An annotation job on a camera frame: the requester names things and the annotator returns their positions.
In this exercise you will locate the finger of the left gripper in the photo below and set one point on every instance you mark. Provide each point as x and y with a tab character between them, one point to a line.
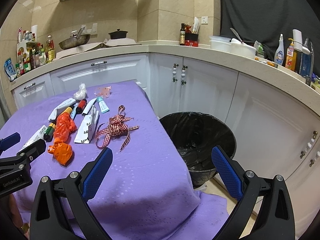
31	152
9	141

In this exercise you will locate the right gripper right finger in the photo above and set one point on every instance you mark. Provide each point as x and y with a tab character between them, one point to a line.
275	219

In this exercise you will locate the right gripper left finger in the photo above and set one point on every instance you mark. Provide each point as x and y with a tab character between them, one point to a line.
48	218

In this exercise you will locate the white camel milk sachet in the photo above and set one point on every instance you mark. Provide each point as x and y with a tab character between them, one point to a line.
36	136

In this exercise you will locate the green yellow thread spool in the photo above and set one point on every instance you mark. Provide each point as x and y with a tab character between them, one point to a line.
49	133

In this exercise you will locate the long white sachet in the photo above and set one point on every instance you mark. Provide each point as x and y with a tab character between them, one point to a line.
60	108

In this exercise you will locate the orange plastic bag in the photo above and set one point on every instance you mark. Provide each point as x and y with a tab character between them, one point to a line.
60	149

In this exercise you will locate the white silver foil pouch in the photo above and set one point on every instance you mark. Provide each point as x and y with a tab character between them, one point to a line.
87	128

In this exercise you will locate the light blue comb strip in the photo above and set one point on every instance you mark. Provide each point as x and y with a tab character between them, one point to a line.
73	112

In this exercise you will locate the red thread spool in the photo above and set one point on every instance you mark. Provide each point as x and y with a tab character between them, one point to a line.
82	104

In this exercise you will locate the clear plastic bag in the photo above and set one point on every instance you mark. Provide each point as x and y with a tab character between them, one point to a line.
81	93

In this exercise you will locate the white stick packet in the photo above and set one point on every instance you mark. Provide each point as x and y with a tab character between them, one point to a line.
89	106

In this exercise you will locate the red checkered ribbon bow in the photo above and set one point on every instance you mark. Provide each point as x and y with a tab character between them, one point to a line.
116	127

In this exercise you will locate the teal white tube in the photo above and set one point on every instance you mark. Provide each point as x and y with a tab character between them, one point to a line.
102	104

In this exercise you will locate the orange printed zip bag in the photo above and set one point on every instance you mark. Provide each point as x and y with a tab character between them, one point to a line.
103	92

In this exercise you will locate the black lined trash bin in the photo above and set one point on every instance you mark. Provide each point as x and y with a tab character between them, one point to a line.
194	135

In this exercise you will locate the person's left hand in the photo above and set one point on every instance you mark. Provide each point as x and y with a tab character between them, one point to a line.
16	216

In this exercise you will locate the purple tablecloth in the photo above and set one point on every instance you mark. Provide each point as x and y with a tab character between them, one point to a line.
146	194

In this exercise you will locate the blue snack bag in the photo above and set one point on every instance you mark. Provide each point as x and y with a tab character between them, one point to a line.
10	69

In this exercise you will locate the spice rack with bottles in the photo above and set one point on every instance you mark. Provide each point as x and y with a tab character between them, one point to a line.
30	53

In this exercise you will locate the cooking oil bottle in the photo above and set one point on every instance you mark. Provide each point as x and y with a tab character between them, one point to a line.
50	50

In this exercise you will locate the steel wok pan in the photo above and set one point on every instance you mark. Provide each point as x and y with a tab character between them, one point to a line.
77	38

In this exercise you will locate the black clay pot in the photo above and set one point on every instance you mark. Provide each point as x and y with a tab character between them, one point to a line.
118	34

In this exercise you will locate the white spray bottle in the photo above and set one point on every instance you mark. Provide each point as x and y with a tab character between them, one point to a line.
279	54

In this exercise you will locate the orange dish soap bottle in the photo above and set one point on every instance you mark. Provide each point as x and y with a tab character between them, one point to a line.
291	56

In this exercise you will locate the blue dish glove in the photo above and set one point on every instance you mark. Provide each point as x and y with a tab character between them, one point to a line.
305	65

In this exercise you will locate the white tub with spoon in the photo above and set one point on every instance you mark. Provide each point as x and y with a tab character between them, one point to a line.
238	46

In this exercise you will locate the dark sauce bottle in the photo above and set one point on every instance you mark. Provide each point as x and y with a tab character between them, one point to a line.
182	35

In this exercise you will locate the white water filter faucet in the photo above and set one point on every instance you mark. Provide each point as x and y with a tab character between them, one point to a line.
303	47

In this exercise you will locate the white plastic container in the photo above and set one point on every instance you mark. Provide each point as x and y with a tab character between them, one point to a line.
220	43

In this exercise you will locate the red black box holder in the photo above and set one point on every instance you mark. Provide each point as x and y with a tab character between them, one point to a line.
191	39

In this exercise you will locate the black backdrop cloth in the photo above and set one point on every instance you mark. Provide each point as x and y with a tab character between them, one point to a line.
266	20

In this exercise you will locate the wall socket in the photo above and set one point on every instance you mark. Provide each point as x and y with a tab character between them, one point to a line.
204	20

